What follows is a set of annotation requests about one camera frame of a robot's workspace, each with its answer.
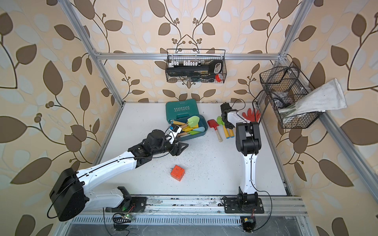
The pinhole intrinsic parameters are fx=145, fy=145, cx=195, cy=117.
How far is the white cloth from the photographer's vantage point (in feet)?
1.83

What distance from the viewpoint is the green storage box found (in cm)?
106

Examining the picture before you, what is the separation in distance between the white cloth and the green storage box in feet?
1.80
